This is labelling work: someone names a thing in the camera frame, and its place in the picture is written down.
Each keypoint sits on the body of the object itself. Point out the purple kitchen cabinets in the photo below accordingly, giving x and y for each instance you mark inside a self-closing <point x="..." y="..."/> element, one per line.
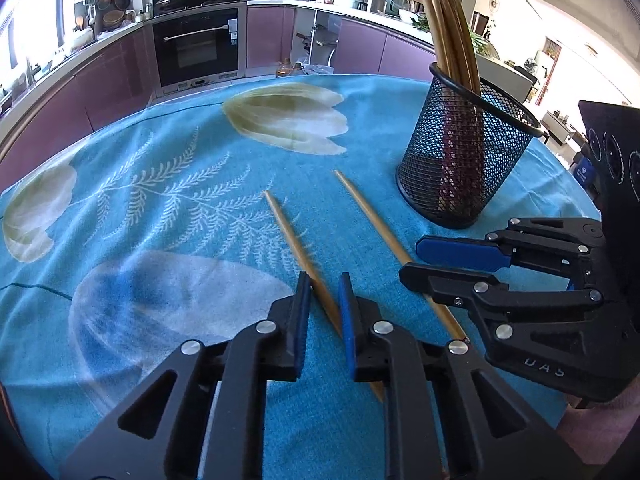
<point x="100" y="85"/>

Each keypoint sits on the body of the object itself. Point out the black built-in oven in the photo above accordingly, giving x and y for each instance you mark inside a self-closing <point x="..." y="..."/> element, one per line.
<point x="195" y="45"/>

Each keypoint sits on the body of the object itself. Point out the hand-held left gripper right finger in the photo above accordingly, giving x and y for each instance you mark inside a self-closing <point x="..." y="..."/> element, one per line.
<point x="346" y="320"/>

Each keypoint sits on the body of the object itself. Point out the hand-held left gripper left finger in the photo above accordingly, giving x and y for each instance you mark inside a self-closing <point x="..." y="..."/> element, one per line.
<point x="302" y="310"/>

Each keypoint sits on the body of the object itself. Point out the blue floral tablecloth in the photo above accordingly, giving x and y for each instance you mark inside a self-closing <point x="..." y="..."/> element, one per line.
<point x="175" y="185"/>

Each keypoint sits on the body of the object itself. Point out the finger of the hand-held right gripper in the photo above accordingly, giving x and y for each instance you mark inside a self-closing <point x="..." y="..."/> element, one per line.
<point x="460" y="251"/>
<point x="425" y="282"/>

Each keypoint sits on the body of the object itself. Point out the bundle of bamboo chopsticks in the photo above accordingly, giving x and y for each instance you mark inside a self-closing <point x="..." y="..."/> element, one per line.
<point x="455" y="65"/>

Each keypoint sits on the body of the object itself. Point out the person's right forearm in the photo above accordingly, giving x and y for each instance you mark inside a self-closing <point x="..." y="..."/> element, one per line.
<point x="600" y="440"/>

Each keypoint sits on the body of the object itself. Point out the black mesh utensil holder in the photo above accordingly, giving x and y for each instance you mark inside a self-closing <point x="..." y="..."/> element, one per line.
<point x="430" y="180"/>

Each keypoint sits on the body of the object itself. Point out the red-ended bamboo chopstick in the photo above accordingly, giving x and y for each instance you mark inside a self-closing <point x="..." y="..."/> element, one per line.
<point x="372" y="215"/>
<point x="292" y="240"/>

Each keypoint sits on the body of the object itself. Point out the bright kitchen window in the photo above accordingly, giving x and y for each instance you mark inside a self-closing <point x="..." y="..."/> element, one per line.
<point x="30" y="25"/>

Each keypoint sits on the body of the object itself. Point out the green leafy vegetables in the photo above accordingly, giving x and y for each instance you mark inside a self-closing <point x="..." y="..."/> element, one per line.
<point x="480" y="42"/>

